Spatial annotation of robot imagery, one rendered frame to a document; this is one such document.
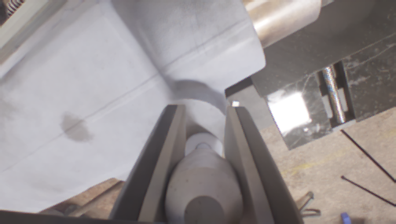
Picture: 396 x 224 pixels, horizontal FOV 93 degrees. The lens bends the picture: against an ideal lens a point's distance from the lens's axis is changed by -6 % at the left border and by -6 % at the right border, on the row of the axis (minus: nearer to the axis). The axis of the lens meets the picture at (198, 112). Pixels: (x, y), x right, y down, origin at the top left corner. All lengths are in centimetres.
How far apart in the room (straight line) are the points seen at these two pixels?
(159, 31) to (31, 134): 15
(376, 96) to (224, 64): 50
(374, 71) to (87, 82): 55
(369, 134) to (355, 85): 152
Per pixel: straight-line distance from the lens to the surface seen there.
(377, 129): 208
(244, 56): 17
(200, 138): 16
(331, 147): 198
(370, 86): 59
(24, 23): 60
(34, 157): 26
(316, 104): 55
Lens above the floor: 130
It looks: 61 degrees down
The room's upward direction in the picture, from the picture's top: 176 degrees counter-clockwise
